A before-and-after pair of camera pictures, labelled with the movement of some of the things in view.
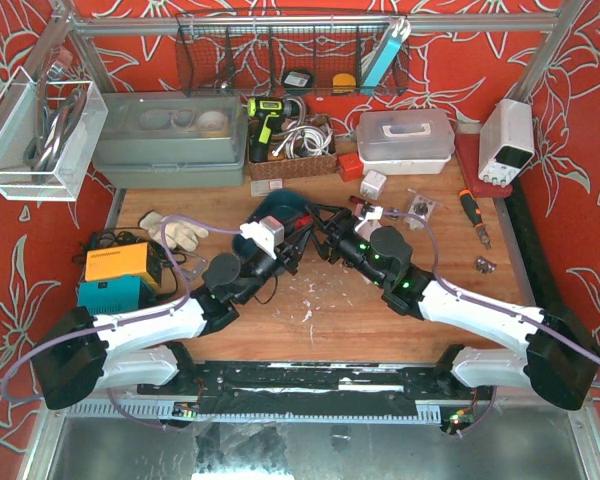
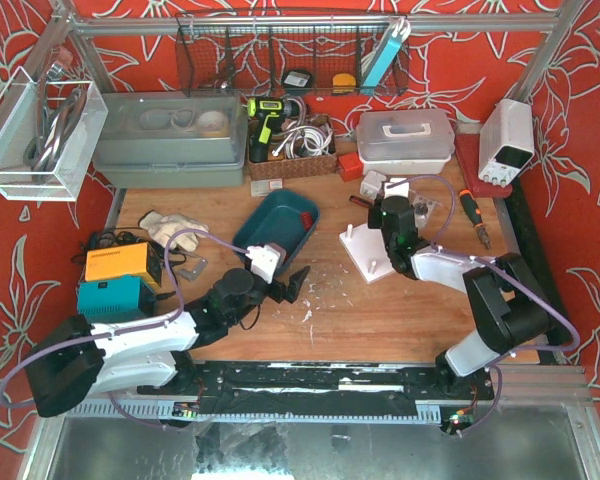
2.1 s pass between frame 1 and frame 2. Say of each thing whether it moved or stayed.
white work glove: stayed
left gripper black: moved
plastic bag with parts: stayed
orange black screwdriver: stayed
